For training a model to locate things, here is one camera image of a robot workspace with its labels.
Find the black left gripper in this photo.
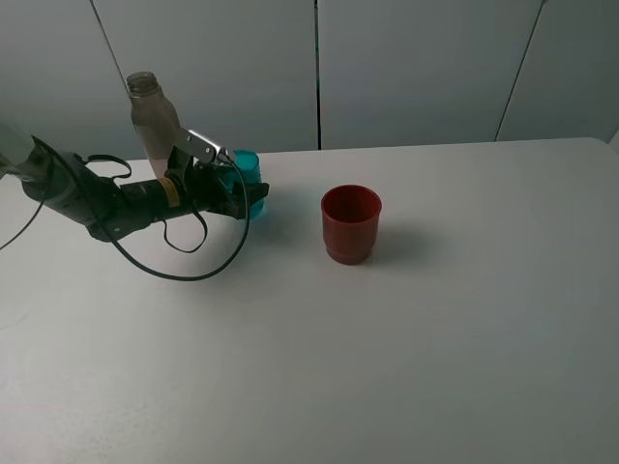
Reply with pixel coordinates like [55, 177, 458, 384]
[159, 148, 270, 218]

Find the teal translucent plastic cup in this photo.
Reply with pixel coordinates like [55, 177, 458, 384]
[227, 150, 265, 219]

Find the clear smoky plastic bottle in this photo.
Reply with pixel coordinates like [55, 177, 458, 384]
[127, 72, 180, 178]

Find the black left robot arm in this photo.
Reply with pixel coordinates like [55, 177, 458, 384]
[1, 123, 269, 243]

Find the red plastic cup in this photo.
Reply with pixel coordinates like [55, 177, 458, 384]
[320, 185, 382, 266]

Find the thin black loop cable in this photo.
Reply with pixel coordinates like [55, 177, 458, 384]
[162, 205, 209, 253]

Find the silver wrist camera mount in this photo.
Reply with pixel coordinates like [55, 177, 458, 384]
[175, 128, 236, 164]

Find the black camera cable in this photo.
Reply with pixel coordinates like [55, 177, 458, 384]
[41, 154, 251, 282]

